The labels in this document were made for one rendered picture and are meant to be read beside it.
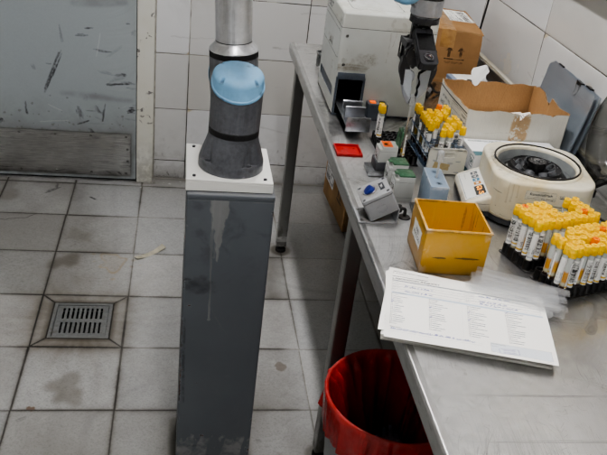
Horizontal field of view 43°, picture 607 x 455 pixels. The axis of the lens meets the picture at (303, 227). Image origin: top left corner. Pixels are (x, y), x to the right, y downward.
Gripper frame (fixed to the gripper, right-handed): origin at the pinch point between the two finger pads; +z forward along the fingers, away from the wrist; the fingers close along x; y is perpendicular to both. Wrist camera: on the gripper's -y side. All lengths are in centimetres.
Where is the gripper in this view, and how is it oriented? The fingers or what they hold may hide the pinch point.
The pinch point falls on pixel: (412, 99)
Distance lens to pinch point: 194.9
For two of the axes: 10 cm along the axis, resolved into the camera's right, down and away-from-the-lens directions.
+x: -9.8, -0.3, -1.7
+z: -1.1, 8.7, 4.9
